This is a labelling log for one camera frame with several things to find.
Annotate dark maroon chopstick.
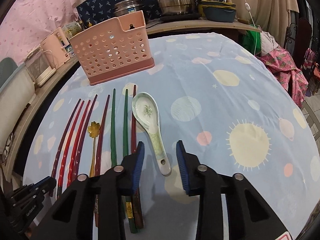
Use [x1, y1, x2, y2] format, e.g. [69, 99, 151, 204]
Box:
[51, 99, 84, 198]

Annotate dark brown-red chopstick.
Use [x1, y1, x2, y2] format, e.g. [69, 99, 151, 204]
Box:
[130, 84, 144, 229]

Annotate white ceramic soup spoon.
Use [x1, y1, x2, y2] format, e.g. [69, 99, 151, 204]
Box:
[131, 92, 171, 176]

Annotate red chopstick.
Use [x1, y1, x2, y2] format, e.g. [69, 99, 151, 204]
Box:
[67, 100, 91, 187]
[56, 100, 84, 199]

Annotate green chopstick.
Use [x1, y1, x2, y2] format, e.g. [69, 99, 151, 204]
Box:
[123, 89, 138, 233]
[110, 88, 127, 221]

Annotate gold flower teaspoon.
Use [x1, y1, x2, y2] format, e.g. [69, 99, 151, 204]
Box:
[87, 121, 100, 177]

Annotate white dish rack box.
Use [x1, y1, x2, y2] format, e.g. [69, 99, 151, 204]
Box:
[1, 57, 35, 151]

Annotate blue planet-print tablecloth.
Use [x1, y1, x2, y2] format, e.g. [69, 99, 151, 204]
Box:
[23, 34, 319, 239]

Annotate white blender appliance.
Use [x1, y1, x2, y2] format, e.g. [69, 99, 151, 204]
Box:
[24, 46, 56, 87]

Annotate pink floral fabric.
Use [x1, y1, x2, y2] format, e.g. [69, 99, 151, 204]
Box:
[257, 46, 308, 107]

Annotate pink electric kettle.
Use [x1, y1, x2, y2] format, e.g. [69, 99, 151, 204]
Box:
[40, 27, 75, 69]

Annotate green cloth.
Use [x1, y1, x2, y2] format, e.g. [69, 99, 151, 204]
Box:
[240, 30, 261, 55]

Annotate pink perforated utensil basket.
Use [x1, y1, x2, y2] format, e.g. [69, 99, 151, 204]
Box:
[69, 10, 155, 86]

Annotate pink dotted curtain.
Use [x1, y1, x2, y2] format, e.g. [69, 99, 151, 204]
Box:
[1, 0, 78, 65]

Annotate blue and yellow stacked bowls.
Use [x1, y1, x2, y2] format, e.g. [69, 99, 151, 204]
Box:
[200, 0, 236, 23]

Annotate beige hanging curtain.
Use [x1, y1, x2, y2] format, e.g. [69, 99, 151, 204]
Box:
[227, 0, 299, 46]

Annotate stainless steel rice cooker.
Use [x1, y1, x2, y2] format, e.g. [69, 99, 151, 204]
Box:
[113, 0, 144, 17]

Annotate white cord with switch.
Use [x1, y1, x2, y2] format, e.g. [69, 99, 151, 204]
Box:
[236, 0, 258, 55]

